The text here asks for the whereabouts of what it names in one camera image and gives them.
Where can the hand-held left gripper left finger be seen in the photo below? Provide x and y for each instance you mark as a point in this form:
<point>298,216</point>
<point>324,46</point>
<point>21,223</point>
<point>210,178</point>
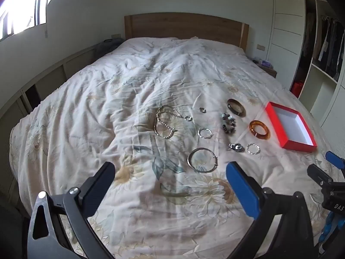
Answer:
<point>101,179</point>

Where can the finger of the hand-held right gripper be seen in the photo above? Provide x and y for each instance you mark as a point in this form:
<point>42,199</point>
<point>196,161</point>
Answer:
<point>335,159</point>
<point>319,174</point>

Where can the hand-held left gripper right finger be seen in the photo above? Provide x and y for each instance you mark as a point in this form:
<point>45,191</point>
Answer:
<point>242,186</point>

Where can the silver earring cluster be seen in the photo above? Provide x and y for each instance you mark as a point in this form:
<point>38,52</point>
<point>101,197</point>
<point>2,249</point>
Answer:
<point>236,147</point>

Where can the large silver bangle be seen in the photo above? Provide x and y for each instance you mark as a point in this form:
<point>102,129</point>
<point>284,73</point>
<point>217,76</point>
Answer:
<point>202,159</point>

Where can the red cardboard box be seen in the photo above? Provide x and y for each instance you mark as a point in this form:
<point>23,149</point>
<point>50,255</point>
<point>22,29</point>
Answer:
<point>291,129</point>

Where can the amber bangle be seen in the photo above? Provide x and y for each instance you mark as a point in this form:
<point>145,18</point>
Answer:
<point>259,130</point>

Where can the dark brown bangle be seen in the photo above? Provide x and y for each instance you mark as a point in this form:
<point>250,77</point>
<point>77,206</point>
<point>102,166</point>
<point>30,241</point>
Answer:
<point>236,108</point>

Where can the red bag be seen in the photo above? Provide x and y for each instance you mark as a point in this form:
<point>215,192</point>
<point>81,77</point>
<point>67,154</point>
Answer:
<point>297,87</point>

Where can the wooden nightstand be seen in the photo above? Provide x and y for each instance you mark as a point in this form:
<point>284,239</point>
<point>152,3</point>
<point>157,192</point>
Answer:
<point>269,71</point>

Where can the hanging clothes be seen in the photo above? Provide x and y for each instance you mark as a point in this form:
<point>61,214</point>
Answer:
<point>326,45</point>

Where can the white wardrobe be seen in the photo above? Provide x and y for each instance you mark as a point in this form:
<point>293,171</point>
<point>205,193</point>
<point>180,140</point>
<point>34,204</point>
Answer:
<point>310,45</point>

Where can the purple item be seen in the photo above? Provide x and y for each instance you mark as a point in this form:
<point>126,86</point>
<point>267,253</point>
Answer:
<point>266,64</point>

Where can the dark cloth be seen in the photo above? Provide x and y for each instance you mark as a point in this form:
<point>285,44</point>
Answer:
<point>110,47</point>

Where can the wooden headboard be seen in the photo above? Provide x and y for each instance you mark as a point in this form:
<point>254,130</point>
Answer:
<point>186,25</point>

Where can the window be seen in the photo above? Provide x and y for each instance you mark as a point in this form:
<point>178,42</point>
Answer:
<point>24,2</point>

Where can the wall socket plate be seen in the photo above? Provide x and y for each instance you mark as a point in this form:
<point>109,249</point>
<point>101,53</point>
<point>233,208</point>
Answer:
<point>116,36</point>
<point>261,47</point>

